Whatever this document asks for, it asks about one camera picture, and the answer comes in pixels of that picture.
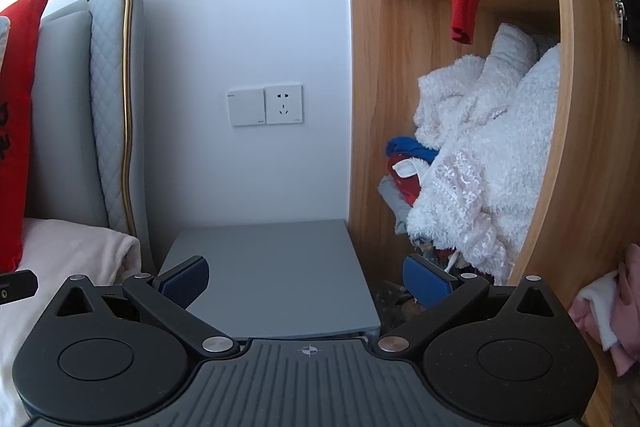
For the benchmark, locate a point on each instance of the pink cloth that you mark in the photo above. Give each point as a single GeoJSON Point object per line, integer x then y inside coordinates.
{"type": "Point", "coordinates": [630, 307]}

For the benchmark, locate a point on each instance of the white wall switch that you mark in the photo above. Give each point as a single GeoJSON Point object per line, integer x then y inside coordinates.
{"type": "Point", "coordinates": [246, 107]}

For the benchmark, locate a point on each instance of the wooden wardrobe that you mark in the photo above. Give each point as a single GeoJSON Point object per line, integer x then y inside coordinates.
{"type": "Point", "coordinates": [380, 82]}

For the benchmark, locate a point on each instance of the white wall socket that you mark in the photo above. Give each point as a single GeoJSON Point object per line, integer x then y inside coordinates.
{"type": "Point", "coordinates": [283, 104]}

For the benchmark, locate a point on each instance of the grey headboard gold trim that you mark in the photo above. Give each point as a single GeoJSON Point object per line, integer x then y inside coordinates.
{"type": "Point", "coordinates": [107, 107]}

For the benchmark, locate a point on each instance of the red white cloth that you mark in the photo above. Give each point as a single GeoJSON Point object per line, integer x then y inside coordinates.
{"type": "Point", "coordinates": [405, 179]}

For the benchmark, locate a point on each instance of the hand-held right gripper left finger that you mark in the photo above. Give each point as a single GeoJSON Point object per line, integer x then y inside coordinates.
{"type": "Point", "coordinates": [182, 282]}

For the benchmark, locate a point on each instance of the small white cloth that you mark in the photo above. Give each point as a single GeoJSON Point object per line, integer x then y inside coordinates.
{"type": "Point", "coordinates": [600, 307]}

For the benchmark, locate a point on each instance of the grey nightstand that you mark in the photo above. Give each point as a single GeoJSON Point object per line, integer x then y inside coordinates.
{"type": "Point", "coordinates": [270, 272]}

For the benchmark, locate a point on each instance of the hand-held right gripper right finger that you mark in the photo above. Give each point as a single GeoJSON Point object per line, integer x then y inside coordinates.
{"type": "Point", "coordinates": [427, 282]}

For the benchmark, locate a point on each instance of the white fluffy robe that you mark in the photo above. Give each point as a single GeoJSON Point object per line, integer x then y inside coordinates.
{"type": "Point", "coordinates": [490, 167]}

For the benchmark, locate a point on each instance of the pale green cloth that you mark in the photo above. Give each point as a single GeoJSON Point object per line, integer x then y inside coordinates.
{"type": "Point", "coordinates": [395, 207]}

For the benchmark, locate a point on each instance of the red pillow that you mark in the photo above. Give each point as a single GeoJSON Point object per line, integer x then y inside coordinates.
{"type": "Point", "coordinates": [20, 132]}

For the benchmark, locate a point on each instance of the beige pink blanket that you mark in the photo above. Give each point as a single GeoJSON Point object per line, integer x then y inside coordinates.
{"type": "Point", "coordinates": [65, 247]}

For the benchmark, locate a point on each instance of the blue cloth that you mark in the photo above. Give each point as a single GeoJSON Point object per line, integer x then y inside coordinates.
{"type": "Point", "coordinates": [407, 148]}

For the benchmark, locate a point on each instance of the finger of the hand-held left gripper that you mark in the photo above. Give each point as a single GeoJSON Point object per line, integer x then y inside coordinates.
{"type": "Point", "coordinates": [17, 288]}

